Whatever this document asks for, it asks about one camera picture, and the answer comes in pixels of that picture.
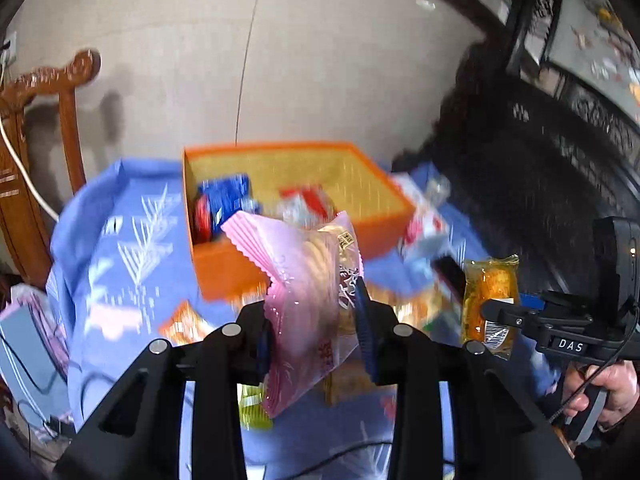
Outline carved light wooden chair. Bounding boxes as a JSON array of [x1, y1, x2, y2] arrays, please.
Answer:
[[0, 50, 101, 286]]

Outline blue snack packet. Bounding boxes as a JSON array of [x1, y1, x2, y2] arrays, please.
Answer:
[[197, 175, 261, 241]]

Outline framed bird painting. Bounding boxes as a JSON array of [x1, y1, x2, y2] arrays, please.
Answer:
[[545, 0, 640, 126]]

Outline dark carved wooden bench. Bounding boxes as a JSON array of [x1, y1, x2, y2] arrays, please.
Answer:
[[390, 0, 640, 301]]

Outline white wall outlet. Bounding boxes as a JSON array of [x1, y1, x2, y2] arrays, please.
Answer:
[[0, 32, 18, 68]]

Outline black smartphone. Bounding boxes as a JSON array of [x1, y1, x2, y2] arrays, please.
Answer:
[[432, 255, 468, 306]]

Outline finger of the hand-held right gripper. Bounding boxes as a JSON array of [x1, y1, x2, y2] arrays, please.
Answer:
[[520, 291, 591, 316], [482, 300, 591, 331]]

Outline pink round cracker packet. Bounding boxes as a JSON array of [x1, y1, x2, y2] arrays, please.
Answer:
[[220, 210, 363, 418]]

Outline black cable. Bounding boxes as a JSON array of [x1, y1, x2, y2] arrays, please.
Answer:
[[277, 440, 396, 467]]

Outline person's right hand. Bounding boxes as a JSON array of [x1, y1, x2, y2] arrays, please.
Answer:
[[565, 360, 640, 428]]

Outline orange cardboard box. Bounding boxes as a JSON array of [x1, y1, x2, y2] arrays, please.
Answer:
[[181, 141, 416, 303]]

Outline blue printed bedsheet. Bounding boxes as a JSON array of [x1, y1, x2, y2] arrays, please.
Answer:
[[47, 157, 566, 480]]

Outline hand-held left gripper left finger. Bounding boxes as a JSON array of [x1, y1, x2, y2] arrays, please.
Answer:
[[52, 302, 273, 480]]

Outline yellow cake packet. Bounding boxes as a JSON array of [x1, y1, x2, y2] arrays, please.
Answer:
[[462, 255, 521, 361]]

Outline pile of mixed snack packets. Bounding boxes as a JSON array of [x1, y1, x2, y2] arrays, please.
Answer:
[[159, 280, 451, 433]]

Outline floral tissue box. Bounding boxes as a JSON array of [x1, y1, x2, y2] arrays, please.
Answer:
[[397, 175, 451, 266]]

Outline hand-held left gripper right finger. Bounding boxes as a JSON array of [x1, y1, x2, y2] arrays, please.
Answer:
[[356, 285, 583, 480]]

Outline folded striped blue cloth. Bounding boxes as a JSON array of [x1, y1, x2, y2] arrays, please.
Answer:
[[0, 285, 71, 411]]

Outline white power cable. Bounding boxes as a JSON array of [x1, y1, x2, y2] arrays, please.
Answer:
[[0, 120, 61, 221]]

